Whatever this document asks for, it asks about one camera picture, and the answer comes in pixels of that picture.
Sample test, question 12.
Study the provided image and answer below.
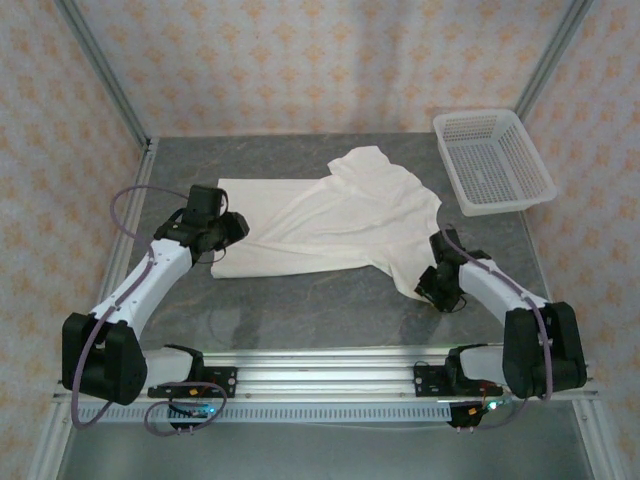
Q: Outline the slotted grey cable tray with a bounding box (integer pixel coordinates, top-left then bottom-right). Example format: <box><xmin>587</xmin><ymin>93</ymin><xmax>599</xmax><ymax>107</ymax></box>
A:
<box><xmin>74</xmin><ymin>402</ymin><xmax>454</xmax><ymax>425</ymax></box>

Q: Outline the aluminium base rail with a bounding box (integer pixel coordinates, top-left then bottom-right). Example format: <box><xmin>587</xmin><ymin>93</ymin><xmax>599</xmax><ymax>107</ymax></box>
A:
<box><xmin>52</xmin><ymin>344</ymin><xmax>601</xmax><ymax>402</ymax></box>

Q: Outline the white perforated plastic basket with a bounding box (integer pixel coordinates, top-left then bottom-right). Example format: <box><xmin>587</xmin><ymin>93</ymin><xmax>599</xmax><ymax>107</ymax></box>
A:
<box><xmin>432</xmin><ymin>108</ymin><xmax>559</xmax><ymax>218</ymax></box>

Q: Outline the aluminium table edge rail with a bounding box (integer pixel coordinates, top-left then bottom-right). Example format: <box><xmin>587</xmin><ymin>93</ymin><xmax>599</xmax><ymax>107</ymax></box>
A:
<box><xmin>519</xmin><ymin>209</ymin><xmax>626</xmax><ymax>480</ymax></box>
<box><xmin>27</xmin><ymin>138</ymin><xmax>160</xmax><ymax>480</ymax></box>

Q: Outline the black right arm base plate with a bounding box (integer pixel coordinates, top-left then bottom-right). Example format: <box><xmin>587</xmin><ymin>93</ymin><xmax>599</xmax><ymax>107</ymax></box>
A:
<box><xmin>413</xmin><ymin>363</ymin><xmax>501</xmax><ymax>399</ymax></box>

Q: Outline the aluminium frame post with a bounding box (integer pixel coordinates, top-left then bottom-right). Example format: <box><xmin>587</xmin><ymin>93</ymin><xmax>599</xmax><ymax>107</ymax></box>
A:
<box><xmin>513</xmin><ymin>0</ymin><xmax>595</xmax><ymax>120</ymax></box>
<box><xmin>53</xmin><ymin>0</ymin><xmax>152</xmax><ymax>150</ymax></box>

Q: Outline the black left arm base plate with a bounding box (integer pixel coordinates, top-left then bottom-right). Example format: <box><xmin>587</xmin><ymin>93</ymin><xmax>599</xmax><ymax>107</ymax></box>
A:
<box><xmin>147</xmin><ymin>366</ymin><xmax>239</xmax><ymax>400</ymax></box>

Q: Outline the small circuit board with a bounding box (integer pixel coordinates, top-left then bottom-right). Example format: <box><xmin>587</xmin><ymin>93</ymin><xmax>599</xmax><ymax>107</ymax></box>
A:
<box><xmin>469</xmin><ymin>397</ymin><xmax>515</xmax><ymax>416</ymax></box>
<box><xmin>167</xmin><ymin>399</ymin><xmax>217</xmax><ymax>419</ymax></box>

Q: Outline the white t-shirt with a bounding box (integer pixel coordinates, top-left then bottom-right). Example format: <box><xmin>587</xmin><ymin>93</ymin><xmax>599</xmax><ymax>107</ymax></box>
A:
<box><xmin>209</xmin><ymin>145</ymin><xmax>444</xmax><ymax>302</ymax></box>

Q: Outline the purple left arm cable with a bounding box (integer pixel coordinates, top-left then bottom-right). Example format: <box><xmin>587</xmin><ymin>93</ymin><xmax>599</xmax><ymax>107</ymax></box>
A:
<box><xmin>71</xmin><ymin>184</ymin><xmax>229</xmax><ymax>437</ymax></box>

